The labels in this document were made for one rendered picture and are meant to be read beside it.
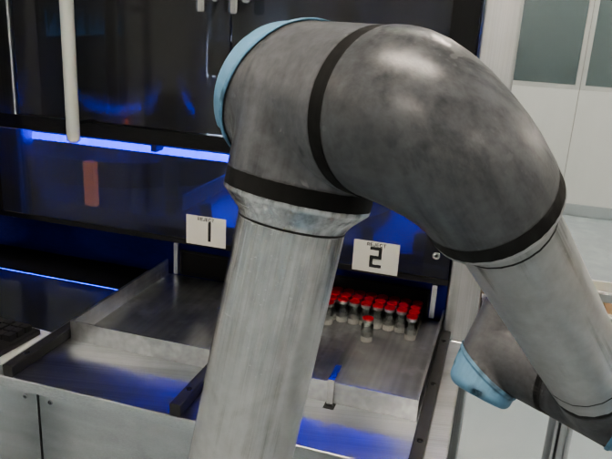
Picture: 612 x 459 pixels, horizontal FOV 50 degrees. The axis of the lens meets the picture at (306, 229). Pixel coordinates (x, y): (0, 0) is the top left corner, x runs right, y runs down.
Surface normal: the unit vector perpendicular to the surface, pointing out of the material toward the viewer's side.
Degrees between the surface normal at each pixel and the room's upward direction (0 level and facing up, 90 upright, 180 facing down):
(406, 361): 0
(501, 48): 90
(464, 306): 90
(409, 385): 0
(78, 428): 90
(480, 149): 81
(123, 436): 90
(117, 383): 0
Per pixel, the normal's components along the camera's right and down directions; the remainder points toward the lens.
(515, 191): 0.29, 0.26
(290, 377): 0.57, 0.27
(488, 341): -0.61, -0.42
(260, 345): -0.07, 0.17
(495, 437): 0.05, -0.95
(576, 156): -0.29, 0.27
